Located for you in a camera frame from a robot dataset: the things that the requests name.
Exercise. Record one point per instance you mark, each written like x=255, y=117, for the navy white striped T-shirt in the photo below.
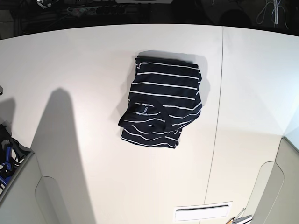
x=163, y=99

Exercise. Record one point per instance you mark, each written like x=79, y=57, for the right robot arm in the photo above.
x=44, y=4

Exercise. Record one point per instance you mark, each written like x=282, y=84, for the white table grommet slot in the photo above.
x=201, y=212

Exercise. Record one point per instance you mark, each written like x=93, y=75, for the blue clamps in bin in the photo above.
x=12, y=154

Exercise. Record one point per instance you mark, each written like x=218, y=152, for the tools at bottom edge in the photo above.
x=240, y=220

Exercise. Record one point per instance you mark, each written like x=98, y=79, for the left beige partition panel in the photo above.
x=31, y=198

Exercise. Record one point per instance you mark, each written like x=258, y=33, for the beige partition panel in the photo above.
x=275, y=196
x=31, y=198

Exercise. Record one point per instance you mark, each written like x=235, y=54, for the right beige partition panel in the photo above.
x=275, y=196

